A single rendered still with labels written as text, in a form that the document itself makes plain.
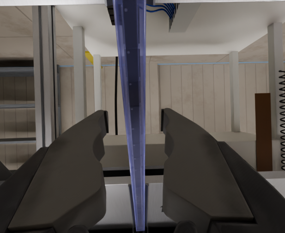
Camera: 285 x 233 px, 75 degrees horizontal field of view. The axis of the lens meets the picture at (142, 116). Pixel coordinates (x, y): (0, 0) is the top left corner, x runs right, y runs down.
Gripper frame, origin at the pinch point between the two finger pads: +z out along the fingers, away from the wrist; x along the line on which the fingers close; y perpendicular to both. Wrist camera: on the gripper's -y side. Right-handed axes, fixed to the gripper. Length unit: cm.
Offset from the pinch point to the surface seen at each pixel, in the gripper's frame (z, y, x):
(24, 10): 172, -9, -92
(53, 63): 38.1, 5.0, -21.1
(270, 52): 52, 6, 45
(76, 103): 44, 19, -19
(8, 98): 303, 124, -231
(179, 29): 48.0, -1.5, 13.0
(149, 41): 67, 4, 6
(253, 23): 56, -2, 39
